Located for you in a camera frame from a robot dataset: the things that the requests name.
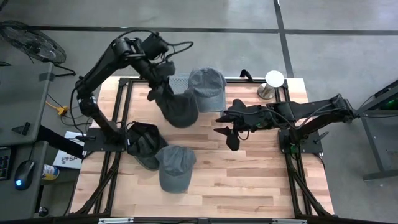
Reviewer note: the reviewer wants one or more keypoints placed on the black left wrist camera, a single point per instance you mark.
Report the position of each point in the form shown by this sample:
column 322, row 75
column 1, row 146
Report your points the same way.
column 166, row 69

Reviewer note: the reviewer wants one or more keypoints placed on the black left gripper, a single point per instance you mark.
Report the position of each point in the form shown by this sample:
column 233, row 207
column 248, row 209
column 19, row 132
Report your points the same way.
column 160, row 81

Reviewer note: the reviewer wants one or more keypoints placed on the white printed cardboard box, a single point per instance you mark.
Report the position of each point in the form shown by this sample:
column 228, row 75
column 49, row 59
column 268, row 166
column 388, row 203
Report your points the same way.
column 66, row 160

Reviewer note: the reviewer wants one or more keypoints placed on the black desk beam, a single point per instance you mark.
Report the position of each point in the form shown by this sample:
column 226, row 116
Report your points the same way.
column 56, row 140

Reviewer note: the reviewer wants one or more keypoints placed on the black computer mouse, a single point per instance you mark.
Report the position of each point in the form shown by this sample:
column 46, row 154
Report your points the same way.
column 25, row 172

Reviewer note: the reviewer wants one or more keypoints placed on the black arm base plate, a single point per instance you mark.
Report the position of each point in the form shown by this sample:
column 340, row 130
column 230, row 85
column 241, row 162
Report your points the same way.
column 311, row 146
column 93, row 144

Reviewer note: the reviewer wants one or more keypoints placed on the grey desk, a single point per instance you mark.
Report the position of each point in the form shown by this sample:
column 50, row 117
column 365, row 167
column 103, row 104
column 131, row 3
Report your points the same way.
column 18, row 202
column 21, row 99

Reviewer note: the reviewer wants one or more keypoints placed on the white disc metal pedestal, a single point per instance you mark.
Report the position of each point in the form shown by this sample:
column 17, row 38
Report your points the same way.
column 274, row 78

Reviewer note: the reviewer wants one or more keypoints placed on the white yellow can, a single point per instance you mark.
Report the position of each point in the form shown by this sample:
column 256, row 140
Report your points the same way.
column 49, row 172

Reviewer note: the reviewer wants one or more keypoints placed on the yellow power plug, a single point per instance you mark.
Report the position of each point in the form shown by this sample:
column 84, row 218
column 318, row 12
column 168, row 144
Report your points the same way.
column 62, row 109

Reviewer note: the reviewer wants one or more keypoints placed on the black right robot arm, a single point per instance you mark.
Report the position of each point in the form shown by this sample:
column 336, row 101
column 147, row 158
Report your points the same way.
column 323, row 107

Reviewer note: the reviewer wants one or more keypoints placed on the black baseball cap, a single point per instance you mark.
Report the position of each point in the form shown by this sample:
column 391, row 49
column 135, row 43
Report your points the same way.
column 143, row 143

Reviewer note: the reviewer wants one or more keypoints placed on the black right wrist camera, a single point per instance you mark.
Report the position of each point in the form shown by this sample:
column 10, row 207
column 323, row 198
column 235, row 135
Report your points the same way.
column 238, row 104

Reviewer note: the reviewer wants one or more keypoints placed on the black caster wheel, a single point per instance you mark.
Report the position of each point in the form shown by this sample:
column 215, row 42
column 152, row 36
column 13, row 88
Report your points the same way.
column 42, row 211

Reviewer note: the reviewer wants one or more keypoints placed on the black wedge bracket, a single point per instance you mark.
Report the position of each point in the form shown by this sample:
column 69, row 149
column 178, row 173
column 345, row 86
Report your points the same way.
column 21, row 129

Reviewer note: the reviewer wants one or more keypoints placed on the dark charcoal baseball cap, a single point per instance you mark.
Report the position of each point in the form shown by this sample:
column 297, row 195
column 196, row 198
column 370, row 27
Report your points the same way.
column 180, row 109

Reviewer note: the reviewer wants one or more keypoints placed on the grey baseball cap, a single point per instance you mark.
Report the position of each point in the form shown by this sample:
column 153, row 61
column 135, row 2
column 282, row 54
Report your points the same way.
column 175, row 168
column 206, row 90

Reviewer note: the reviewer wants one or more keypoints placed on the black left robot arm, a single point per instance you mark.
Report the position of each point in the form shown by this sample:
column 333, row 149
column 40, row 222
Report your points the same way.
column 102, row 65

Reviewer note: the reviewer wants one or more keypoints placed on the black aluminium rig frame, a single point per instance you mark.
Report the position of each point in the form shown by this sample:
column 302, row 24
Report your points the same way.
column 292, row 161

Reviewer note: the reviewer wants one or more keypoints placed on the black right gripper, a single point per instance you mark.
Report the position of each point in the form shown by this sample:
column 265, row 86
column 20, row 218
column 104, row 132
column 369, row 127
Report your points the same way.
column 252, row 118

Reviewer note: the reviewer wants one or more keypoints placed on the black keyboard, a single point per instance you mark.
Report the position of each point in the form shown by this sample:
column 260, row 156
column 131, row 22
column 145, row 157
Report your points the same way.
column 4, row 163

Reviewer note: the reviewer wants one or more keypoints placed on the black tape patch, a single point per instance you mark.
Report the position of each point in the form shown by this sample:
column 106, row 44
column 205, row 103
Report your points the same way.
column 46, row 76

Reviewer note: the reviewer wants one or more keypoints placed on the grey metal desk frame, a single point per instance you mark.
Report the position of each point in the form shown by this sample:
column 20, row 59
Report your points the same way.
column 373, row 143

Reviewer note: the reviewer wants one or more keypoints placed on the black clip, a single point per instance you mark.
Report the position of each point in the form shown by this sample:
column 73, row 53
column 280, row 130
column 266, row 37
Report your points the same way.
column 246, row 74

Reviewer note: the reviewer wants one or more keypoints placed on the black floor fan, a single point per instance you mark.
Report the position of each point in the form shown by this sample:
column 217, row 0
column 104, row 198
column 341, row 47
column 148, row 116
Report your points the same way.
column 34, row 43

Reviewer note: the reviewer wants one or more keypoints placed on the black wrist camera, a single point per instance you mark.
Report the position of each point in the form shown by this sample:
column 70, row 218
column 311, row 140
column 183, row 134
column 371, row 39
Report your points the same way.
column 238, row 104
column 166, row 69

